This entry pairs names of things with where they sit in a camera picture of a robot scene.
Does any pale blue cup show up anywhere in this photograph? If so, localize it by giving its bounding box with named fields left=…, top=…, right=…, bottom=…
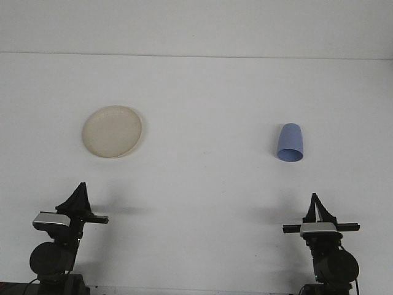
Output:
left=276, top=122, right=305, bottom=163

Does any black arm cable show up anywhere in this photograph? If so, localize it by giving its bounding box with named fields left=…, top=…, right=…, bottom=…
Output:
left=24, top=277, right=42, bottom=295

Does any pale round plate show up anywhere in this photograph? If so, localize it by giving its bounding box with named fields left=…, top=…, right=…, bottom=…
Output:
left=82, top=105, right=144, bottom=159

